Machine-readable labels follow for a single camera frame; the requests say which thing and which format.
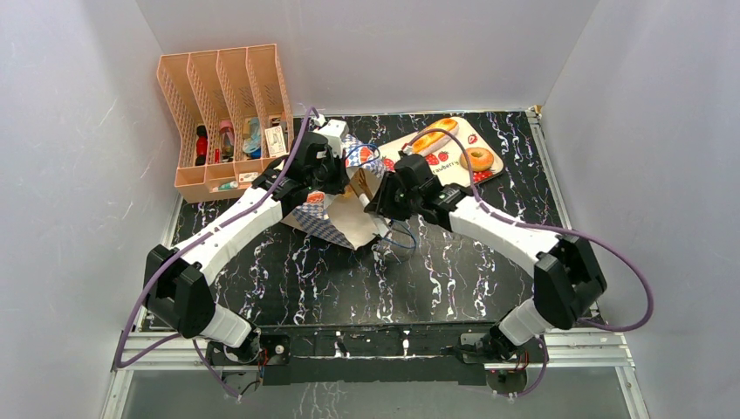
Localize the long glazed fake bread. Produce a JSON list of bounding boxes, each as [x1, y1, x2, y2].
[[412, 118, 459, 156]]

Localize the white card in rack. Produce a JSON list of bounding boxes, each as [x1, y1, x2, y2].
[[264, 126, 288, 158]]

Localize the metal tongs white handles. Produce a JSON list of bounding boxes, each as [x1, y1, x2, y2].
[[349, 169, 372, 207]]

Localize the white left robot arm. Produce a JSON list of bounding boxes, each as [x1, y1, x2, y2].
[[143, 127, 349, 363]]

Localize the brown fake donut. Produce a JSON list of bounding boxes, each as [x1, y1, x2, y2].
[[459, 148, 495, 173]]

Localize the blue item in rack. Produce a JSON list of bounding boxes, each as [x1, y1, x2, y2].
[[242, 117, 262, 159]]

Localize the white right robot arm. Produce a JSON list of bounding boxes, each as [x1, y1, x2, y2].
[[365, 155, 607, 361]]

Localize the pink capped bottle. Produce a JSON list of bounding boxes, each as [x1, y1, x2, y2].
[[218, 120, 235, 162]]

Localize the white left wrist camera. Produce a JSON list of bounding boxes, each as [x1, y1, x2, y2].
[[314, 120, 348, 157]]

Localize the pink file organizer rack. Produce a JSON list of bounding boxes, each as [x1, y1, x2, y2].
[[156, 44, 294, 203]]

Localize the small tube in rack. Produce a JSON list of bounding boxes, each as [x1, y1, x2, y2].
[[212, 181, 239, 192]]

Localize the black red bottle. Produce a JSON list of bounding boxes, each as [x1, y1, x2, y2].
[[195, 125, 209, 166]]

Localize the strawberry print tray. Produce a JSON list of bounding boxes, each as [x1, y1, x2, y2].
[[379, 116, 504, 186]]

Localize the checkered brown paper bag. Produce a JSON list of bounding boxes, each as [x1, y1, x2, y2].
[[283, 134, 417, 250]]

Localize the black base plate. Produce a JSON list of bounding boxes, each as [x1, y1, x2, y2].
[[205, 322, 545, 390]]

